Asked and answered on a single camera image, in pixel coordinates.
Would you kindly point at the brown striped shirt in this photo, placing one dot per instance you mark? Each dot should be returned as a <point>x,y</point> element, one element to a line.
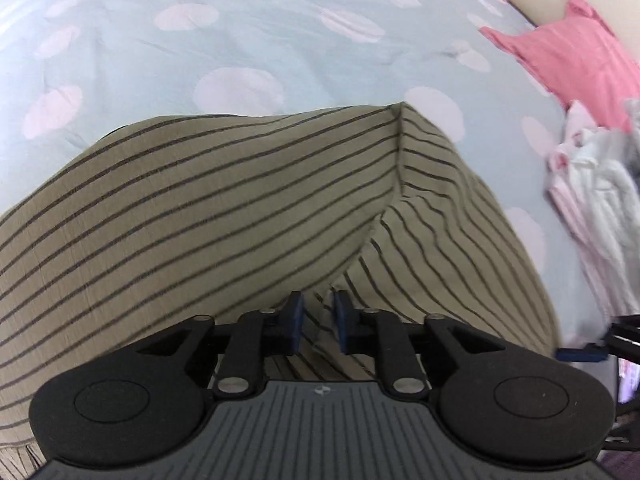
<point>200,210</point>

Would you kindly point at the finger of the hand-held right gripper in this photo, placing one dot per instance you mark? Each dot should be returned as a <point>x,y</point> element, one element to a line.
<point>582,353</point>

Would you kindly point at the stack of folded clothes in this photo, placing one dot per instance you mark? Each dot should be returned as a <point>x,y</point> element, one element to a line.
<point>600,200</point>

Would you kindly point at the dark pink pillow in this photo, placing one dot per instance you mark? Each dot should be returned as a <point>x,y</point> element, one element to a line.
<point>575,55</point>

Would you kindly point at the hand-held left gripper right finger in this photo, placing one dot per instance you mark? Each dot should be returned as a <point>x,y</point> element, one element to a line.
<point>342,320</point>

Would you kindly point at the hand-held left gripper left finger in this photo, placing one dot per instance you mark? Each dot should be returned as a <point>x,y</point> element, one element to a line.
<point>295,320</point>

